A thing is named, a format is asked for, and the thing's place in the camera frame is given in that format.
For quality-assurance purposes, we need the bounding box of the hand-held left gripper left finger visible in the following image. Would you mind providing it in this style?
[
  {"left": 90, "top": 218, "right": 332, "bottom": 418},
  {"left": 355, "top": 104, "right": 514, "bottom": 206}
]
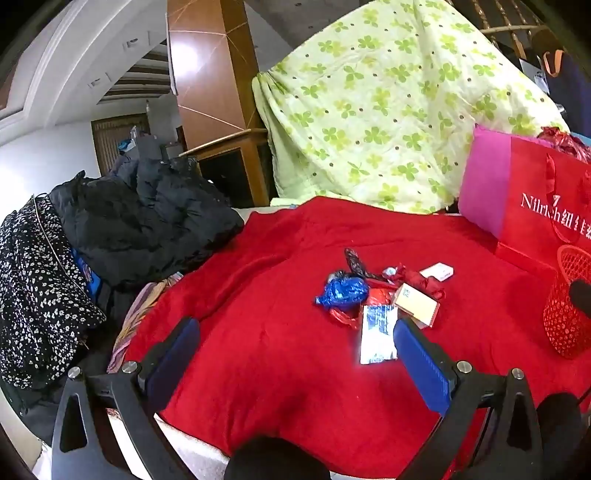
[{"left": 51, "top": 316, "right": 201, "bottom": 480}]

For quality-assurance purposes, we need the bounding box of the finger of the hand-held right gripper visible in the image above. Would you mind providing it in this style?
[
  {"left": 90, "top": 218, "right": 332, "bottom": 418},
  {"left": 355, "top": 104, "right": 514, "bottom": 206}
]
[{"left": 569, "top": 278, "right": 591, "bottom": 320}]

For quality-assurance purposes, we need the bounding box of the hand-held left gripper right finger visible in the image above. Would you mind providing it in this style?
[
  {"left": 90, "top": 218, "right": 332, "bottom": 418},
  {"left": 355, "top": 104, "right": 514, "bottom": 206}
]
[{"left": 392, "top": 318, "right": 543, "bottom": 480}]

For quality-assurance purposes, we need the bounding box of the red plastic mesh basket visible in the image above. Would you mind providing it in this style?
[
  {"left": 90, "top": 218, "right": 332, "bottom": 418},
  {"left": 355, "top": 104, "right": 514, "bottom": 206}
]
[{"left": 542, "top": 244, "right": 591, "bottom": 360}]

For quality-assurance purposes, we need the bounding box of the silver blue printed packet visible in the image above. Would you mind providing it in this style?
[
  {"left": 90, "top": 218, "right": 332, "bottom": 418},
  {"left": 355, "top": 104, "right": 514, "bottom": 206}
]
[{"left": 359, "top": 305, "right": 399, "bottom": 365}]

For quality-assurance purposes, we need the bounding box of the beige cardboard box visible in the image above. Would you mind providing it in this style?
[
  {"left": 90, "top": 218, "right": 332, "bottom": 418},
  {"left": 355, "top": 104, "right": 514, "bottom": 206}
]
[{"left": 392, "top": 282, "right": 439, "bottom": 329}]

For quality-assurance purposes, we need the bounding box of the red foil wrapper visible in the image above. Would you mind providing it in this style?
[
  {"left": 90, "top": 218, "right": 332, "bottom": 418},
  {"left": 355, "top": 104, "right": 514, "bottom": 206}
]
[{"left": 329, "top": 305, "right": 363, "bottom": 329}]

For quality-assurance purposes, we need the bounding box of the small white box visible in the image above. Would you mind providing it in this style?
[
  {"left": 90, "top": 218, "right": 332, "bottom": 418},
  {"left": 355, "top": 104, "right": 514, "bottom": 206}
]
[{"left": 419, "top": 262, "right": 454, "bottom": 281}]

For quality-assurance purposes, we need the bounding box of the blue foil wrapper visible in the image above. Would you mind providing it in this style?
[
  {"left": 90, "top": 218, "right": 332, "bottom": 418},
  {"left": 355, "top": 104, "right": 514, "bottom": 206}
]
[{"left": 315, "top": 271, "right": 370, "bottom": 309}]

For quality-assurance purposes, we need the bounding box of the black plastic wrapper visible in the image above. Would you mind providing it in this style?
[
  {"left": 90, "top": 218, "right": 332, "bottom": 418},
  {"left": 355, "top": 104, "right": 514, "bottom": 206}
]
[{"left": 344, "top": 248, "right": 384, "bottom": 281}]

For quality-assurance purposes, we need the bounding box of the striped cloth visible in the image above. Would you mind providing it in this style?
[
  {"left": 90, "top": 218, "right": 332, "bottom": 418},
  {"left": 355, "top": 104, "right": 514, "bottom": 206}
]
[{"left": 107, "top": 272, "right": 185, "bottom": 374}]

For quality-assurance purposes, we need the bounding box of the blue fabric item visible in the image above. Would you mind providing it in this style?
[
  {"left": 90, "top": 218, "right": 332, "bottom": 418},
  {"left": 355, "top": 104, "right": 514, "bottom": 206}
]
[{"left": 71, "top": 249, "right": 103, "bottom": 308}]

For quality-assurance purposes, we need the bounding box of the red fleece blanket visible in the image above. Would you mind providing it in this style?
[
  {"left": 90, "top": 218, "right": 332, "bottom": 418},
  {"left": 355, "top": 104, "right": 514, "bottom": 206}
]
[{"left": 122, "top": 196, "right": 591, "bottom": 480}]

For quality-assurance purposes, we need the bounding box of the red paper gift bag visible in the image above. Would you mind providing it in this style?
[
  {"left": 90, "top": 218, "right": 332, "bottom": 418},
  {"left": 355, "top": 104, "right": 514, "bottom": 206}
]
[{"left": 496, "top": 136, "right": 591, "bottom": 278}]

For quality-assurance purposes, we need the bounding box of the black puffer jacket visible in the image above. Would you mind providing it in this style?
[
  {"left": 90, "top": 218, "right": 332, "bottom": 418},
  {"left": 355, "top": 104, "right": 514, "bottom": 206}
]
[{"left": 48, "top": 157, "right": 245, "bottom": 287}]

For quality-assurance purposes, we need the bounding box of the pink pillow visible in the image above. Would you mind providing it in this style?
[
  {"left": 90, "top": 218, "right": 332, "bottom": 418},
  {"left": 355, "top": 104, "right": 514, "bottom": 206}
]
[{"left": 458, "top": 124, "right": 555, "bottom": 241}]

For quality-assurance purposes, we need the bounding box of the black white floral garment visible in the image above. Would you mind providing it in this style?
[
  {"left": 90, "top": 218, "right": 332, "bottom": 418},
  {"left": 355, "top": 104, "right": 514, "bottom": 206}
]
[{"left": 0, "top": 194, "right": 108, "bottom": 391}]

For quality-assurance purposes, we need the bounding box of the red plastic bag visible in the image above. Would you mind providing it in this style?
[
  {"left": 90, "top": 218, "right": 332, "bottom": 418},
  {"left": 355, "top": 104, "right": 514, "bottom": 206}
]
[{"left": 538, "top": 127, "right": 591, "bottom": 164}]

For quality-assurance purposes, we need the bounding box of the dark wooden framed panel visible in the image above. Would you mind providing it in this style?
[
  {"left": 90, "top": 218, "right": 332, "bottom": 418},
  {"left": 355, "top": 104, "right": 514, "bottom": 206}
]
[{"left": 178, "top": 129, "right": 273, "bottom": 208}]

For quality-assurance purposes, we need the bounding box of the brown wooden door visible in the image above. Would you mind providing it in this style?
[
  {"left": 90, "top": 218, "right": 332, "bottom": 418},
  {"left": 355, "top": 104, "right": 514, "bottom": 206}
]
[{"left": 91, "top": 113, "right": 151, "bottom": 176}]

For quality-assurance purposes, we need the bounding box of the green clover print quilt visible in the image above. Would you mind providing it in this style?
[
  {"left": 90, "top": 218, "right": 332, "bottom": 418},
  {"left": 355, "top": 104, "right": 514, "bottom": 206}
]
[{"left": 252, "top": 0, "right": 571, "bottom": 215}]

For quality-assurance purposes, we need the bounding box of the wooden stair railing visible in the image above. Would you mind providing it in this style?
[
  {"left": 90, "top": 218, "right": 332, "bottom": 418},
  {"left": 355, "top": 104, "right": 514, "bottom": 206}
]
[{"left": 478, "top": 0, "right": 557, "bottom": 35}]

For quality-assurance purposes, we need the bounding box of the wooden pillar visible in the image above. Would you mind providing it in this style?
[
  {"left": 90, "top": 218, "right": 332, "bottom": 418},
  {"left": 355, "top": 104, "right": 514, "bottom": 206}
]
[{"left": 166, "top": 0, "right": 271, "bottom": 208}]

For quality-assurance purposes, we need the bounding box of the navy bag with orange handles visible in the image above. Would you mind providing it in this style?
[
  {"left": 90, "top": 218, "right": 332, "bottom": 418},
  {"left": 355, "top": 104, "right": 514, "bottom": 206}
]
[{"left": 531, "top": 32, "right": 591, "bottom": 139}]

